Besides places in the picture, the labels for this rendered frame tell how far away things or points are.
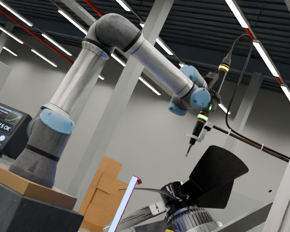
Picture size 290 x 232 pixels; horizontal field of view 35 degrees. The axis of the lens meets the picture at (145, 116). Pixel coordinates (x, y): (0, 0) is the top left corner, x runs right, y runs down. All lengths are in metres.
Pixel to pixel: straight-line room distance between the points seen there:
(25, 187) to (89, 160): 6.89
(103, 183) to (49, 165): 8.89
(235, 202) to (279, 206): 9.02
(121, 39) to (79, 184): 6.78
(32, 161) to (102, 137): 6.82
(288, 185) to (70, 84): 1.19
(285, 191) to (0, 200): 0.97
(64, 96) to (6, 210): 0.48
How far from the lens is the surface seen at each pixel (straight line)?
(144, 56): 1.62
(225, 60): 2.13
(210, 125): 2.07
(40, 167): 1.48
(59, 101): 1.65
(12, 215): 1.35
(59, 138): 1.49
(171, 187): 2.08
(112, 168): 10.64
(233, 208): 9.58
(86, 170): 8.26
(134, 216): 2.11
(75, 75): 1.67
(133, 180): 1.72
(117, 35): 1.60
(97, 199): 10.40
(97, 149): 8.28
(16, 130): 2.01
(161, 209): 2.10
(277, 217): 0.57
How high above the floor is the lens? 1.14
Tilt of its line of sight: 9 degrees up
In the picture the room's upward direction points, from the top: 24 degrees clockwise
